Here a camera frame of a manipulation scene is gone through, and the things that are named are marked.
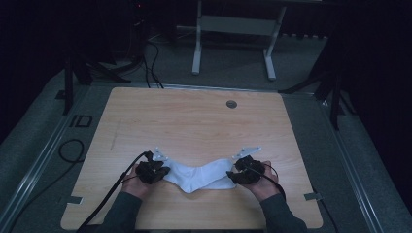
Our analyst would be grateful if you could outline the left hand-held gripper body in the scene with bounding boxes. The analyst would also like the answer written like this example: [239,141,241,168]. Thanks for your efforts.
[135,147,170,185]

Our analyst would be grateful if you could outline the black looped floor cable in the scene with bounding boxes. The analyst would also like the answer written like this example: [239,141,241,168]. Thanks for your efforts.
[6,138,86,233]

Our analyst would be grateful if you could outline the black metal stand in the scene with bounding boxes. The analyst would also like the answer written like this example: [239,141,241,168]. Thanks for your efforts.
[62,52,132,117]
[277,40,358,131]

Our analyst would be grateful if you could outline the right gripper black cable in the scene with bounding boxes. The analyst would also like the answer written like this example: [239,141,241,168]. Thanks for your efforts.
[245,162,340,233]

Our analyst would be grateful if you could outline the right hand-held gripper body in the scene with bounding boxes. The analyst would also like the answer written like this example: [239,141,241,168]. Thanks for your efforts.
[231,146,267,186]

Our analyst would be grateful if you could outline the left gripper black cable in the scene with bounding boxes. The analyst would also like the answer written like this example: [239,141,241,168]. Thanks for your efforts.
[75,150,154,233]

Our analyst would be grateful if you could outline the person's left hand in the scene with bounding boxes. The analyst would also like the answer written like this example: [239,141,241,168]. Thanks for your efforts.
[120,172,154,200]

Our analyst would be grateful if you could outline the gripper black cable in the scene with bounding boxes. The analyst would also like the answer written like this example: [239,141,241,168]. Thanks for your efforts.
[245,162,340,233]
[75,150,154,233]

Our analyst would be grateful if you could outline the metal floor rail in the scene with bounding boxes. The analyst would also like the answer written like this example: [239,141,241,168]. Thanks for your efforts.
[0,84,91,229]
[318,96,387,233]

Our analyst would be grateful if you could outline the grey tape strip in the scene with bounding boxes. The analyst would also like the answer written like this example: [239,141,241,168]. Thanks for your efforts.
[303,192,325,202]

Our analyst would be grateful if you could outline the person's right hand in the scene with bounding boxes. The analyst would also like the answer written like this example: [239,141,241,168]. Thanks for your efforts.
[245,160,281,203]

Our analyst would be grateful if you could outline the white metal desk frame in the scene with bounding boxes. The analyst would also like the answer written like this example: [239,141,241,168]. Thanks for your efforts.
[191,0,288,82]

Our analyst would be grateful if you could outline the black cables on floor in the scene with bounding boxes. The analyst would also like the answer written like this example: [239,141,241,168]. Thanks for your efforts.
[141,39,165,89]

